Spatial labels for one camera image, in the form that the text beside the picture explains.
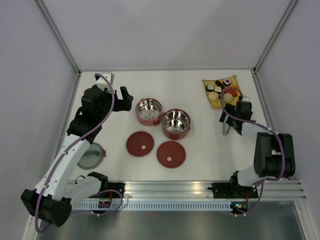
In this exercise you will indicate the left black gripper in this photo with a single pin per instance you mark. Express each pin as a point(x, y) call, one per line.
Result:
point(124, 104)

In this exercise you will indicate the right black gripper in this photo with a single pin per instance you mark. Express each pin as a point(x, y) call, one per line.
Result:
point(230, 109)

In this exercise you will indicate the metal tongs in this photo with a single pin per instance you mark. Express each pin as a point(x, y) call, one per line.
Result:
point(225, 127)

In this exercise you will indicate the round bun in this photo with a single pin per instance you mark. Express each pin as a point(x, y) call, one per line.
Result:
point(213, 96)
point(228, 98)

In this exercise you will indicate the white rice black sushi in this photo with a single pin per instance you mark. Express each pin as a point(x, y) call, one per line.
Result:
point(209, 88)

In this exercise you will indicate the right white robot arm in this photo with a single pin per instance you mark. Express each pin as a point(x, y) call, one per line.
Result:
point(274, 156)

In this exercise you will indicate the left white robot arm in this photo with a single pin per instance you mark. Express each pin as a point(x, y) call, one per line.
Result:
point(51, 201)

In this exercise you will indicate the left red steel bowl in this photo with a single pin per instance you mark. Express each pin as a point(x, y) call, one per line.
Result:
point(149, 112)

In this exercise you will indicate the red steel bowl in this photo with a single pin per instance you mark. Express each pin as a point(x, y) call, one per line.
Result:
point(175, 123)
point(149, 112)

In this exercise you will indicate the red salmon nigiri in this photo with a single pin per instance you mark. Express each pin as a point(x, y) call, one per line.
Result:
point(233, 92)

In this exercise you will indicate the yellow bamboo mat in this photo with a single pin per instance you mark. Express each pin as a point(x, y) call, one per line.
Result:
point(217, 104)

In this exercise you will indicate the left red lid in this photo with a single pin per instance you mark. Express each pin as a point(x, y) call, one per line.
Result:
point(140, 144)

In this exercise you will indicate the red lid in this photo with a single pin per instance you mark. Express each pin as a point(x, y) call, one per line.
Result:
point(171, 154)
point(140, 144)

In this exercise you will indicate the right red steel bowl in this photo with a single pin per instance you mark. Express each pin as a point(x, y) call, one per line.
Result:
point(175, 123)

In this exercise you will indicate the grey transparent lid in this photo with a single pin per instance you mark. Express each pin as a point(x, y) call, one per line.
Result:
point(92, 157)

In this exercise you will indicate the right red lid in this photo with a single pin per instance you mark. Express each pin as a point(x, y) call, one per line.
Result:
point(171, 154)

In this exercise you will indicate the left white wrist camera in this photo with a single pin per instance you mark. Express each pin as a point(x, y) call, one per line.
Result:
point(104, 77)

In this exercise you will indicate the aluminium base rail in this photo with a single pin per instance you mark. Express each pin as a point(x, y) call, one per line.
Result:
point(283, 190)

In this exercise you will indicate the left aluminium frame post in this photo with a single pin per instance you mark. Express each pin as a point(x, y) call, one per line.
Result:
point(57, 35)

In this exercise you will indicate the aluminium frame post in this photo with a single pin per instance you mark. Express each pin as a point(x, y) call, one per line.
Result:
point(57, 35)
point(275, 34)

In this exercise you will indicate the white slotted cable duct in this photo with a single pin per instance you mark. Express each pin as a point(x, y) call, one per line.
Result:
point(90, 205)

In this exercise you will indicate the right aluminium frame post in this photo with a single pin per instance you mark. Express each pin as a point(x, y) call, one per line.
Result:
point(275, 34)

